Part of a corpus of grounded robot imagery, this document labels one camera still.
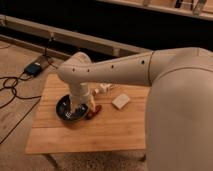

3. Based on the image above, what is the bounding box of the white rectangular block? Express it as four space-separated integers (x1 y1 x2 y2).
112 94 130 109

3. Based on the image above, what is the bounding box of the red brown small object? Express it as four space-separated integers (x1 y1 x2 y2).
86 105 102 120

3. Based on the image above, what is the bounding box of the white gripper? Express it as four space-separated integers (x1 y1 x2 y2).
69 83 96 116

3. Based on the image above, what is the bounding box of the black cable on floor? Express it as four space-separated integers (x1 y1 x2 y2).
0 61 68 145

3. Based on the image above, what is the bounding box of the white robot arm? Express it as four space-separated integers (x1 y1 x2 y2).
57 47 213 171

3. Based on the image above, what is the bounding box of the dark ceramic bowl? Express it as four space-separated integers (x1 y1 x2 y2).
56 95 87 122

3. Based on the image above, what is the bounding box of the wooden table board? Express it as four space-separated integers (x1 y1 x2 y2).
25 74 148 154

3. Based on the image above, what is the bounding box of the small white object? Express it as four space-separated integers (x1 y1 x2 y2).
92 83 115 96

